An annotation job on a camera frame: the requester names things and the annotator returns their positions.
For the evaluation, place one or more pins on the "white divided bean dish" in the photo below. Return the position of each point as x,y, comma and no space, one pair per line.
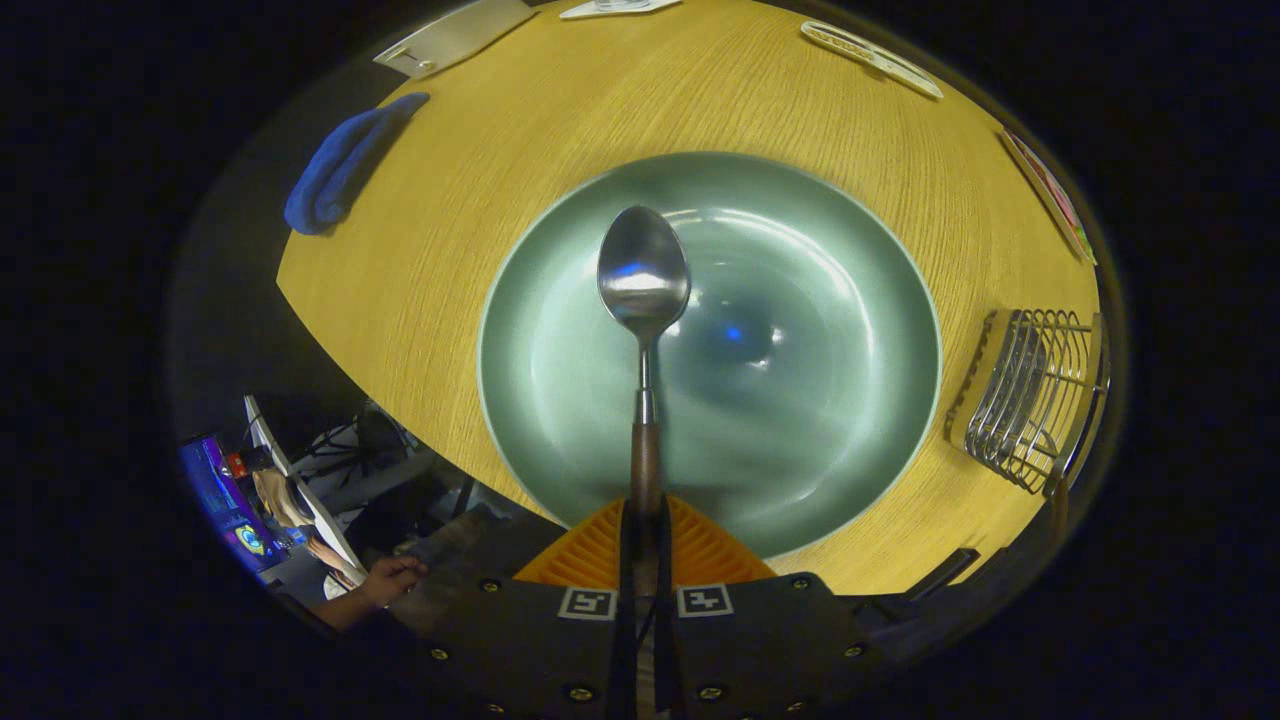
870,58

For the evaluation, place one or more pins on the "black tripod stand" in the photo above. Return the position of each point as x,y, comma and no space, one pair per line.
345,450

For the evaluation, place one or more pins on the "computer screen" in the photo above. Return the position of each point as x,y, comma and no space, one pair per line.
222,495

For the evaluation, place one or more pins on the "small plate with food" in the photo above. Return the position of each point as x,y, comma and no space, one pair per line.
1050,195

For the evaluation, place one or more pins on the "blue folded cloth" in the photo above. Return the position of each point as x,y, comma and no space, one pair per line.
340,170

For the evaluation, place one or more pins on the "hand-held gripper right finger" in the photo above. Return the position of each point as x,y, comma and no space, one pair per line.
666,560

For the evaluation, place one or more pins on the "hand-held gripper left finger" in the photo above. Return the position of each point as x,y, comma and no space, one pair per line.
626,570

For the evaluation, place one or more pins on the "white toaster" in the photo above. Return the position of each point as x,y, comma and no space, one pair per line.
460,35

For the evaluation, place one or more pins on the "green round plate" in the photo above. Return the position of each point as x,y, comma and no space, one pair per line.
820,400

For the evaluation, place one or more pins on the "white panel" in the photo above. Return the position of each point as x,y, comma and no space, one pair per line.
315,510

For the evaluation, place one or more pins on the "white coaster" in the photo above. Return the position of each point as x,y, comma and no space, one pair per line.
620,8

